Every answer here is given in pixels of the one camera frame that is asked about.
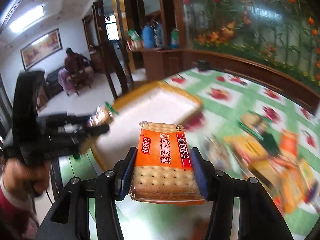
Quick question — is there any fruit pattern tablecloth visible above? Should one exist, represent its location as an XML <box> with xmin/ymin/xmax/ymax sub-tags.
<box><xmin>59</xmin><ymin>69</ymin><xmax>319</xmax><ymax>239</ymax></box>

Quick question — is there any framed wall painting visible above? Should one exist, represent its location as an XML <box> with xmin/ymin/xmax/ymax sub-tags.
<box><xmin>20</xmin><ymin>29</ymin><xmax>62</xmax><ymax>70</ymax></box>

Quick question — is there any green cracker pack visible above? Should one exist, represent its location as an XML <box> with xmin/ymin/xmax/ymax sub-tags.
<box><xmin>87</xmin><ymin>101</ymin><xmax>118</xmax><ymax>127</ymax></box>

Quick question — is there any yellow white storage box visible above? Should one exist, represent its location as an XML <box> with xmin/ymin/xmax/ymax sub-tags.
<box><xmin>91</xmin><ymin>81</ymin><xmax>203</xmax><ymax>171</ymax></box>

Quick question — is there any orange cracker pack front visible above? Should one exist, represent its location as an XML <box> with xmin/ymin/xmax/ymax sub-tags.
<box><xmin>129</xmin><ymin>121</ymin><xmax>204</xmax><ymax>206</ymax></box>

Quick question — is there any dark wooden chair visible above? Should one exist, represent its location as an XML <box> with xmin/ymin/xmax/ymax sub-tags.
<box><xmin>90</xmin><ymin>41</ymin><xmax>129</xmax><ymax>100</ymax></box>

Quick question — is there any small black cup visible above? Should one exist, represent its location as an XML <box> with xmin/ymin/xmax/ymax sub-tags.
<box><xmin>197</xmin><ymin>60</ymin><xmax>211</xmax><ymax>72</ymax></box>

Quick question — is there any seated person in red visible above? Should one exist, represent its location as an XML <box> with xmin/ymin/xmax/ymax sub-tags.
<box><xmin>58</xmin><ymin>48</ymin><xmax>94</xmax><ymax>96</ymax></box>

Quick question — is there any person's left hand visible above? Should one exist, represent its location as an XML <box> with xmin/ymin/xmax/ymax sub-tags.
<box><xmin>3</xmin><ymin>158</ymin><xmax>50</xmax><ymax>199</ymax></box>

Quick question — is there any blue water jug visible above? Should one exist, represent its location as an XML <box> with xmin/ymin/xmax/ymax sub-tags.
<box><xmin>142</xmin><ymin>24</ymin><xmax>156</xmax><ymax>49</ymax></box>

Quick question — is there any green snack bag on cabinet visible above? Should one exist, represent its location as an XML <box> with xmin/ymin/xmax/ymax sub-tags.
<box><xmin>127</xmin><ymin>29</ymin><xmax>142</xmax><ymax>42</ymax></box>

